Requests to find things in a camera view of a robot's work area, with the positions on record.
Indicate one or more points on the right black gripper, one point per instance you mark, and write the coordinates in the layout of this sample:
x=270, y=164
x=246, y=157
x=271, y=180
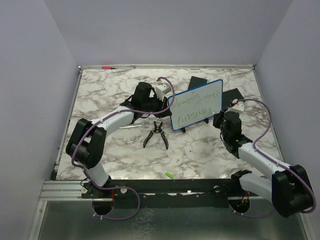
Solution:
x=217, y=118

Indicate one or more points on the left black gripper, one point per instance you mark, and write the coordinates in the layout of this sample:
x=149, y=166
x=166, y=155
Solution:
x=163, y=104

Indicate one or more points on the blue framed whiteboard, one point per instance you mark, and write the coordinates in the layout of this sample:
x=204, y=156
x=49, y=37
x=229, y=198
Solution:
x=194, y=105

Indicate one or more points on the green marker cap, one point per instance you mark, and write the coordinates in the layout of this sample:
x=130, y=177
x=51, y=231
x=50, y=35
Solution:
x=169, y=175

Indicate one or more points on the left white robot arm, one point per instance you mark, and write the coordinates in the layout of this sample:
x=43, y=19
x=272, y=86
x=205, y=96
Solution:
x=87, y=141

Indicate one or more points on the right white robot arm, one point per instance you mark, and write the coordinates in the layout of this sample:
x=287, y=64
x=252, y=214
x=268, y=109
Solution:
x=286, y=186

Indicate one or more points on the silver open end wrench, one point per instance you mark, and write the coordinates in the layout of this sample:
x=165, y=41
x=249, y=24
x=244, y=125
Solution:
x=143, y=124

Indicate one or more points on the black flat box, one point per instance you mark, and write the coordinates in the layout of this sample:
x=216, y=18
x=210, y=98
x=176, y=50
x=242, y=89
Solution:
x=196, y=81

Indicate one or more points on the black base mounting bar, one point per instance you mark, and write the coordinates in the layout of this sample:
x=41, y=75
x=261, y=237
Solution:
x=166, y=193

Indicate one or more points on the black handled pliers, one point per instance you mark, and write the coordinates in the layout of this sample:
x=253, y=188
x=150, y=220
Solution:
x=157, y=130

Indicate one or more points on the black network switch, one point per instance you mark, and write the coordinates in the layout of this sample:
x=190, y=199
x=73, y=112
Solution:
x=230, y=95

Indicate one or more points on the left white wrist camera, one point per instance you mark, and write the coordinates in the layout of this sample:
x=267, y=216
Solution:
x=161, y=89

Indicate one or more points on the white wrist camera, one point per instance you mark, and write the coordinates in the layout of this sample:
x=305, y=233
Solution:
x=161, y=89
x=236, y=106

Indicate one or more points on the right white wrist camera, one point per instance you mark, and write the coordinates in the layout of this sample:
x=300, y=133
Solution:
x=236, y=106

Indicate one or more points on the red marker on rail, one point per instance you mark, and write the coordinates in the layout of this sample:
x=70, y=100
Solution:
x=108, y=68

